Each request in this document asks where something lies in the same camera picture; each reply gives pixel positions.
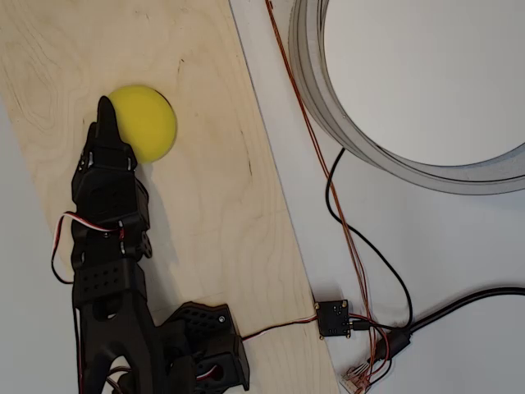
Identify yellow round sponge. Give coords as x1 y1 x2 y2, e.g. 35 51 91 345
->
107 85 179 165

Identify light plywood board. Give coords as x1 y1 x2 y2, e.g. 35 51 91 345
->
0 0 341 394

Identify black controller board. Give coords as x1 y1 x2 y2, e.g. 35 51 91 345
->
314 299 352 340

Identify striped gripper servo cable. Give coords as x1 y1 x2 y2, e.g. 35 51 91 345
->
50 210 126 285

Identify striped arm servo cable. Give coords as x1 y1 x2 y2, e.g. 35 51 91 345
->
71 303 86 391

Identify thin orange wire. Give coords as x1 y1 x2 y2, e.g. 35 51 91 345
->
268 0 381 391
265 0 377 391

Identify striped base servo cable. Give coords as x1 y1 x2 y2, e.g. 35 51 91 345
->
240 314 320 341

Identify thin red wire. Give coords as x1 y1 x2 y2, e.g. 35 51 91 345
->
348 313 397 385

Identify thin black cable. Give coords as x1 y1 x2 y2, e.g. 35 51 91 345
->
326 147 414 332

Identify white wire connector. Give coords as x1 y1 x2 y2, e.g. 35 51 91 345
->
341 364 373 394

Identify thick black power cable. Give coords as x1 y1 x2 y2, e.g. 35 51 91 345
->
367 286 525 367

